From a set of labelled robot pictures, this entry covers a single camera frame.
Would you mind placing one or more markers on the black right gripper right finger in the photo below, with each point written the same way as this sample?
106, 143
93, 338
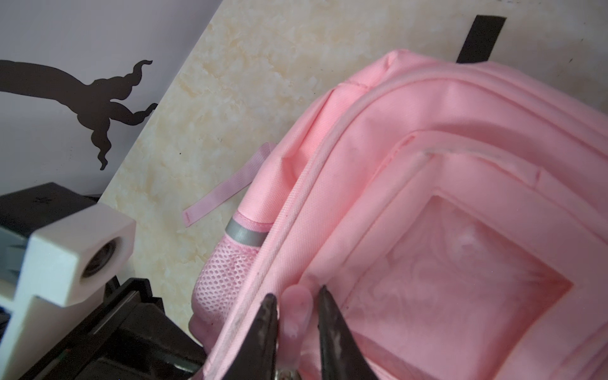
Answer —
341, 357

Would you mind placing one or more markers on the pink backpack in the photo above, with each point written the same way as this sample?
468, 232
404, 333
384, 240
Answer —
457, 213

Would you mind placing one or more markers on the black backpack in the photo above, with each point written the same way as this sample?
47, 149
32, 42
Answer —
481, 39

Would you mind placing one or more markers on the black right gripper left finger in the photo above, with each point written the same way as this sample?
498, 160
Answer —
256, 358

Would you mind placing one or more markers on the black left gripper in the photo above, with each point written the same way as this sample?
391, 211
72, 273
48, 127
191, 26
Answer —
129, 336

